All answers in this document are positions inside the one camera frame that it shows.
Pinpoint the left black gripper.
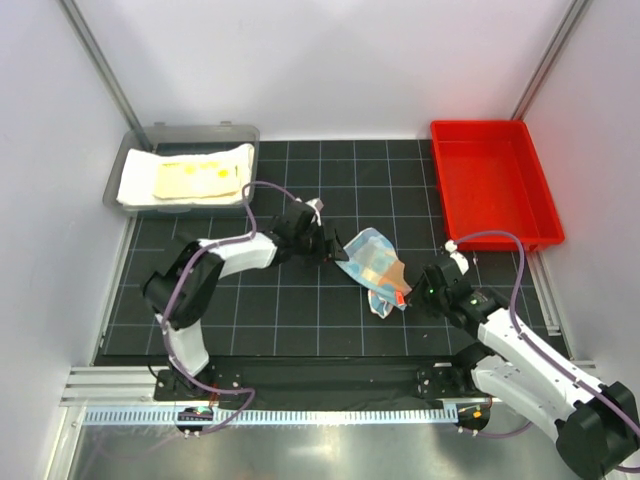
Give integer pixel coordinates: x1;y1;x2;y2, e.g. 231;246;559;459
292;219;348;267

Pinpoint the blue patterned towel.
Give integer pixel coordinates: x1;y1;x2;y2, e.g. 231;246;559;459
336;227;412;319

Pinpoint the yellow patterned towel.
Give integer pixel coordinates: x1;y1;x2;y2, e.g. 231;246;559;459
152;160;241;200

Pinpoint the white pink towel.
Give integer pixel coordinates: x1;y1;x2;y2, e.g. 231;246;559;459
116;143;256;209

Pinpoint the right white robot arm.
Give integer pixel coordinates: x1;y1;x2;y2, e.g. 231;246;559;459
408;252;639;479

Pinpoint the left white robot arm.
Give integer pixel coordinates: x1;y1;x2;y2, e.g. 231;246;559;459
141;198;349;400

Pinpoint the red plastic bin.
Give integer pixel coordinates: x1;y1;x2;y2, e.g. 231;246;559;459
430;120;565;252

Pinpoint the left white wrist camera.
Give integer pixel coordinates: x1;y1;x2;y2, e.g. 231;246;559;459
306;198;324;226

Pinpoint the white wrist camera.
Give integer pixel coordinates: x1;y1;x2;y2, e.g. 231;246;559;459
306;198;324;226
444;239;469;275

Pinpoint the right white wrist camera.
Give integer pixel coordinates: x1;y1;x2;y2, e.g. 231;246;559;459
444;239;469;275

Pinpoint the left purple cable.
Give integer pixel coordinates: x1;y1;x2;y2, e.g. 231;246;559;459
159;181;301;434

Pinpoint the slotted cable duct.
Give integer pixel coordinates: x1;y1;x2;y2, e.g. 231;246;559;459
83;405;458;428

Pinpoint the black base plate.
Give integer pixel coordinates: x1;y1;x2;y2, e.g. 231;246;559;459
152;355;511;412

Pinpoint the right aluminium frame post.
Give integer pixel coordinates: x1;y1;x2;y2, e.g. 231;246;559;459
510;0;593;121

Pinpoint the aluminium frame post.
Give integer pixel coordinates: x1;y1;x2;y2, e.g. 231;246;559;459
57;0;153;151
510;0;593;121

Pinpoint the aluminium front rail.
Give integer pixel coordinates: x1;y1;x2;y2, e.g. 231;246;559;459
59;364;609;407

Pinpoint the left aluminium frame post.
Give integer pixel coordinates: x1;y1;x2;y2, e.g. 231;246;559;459
57;0;153;151

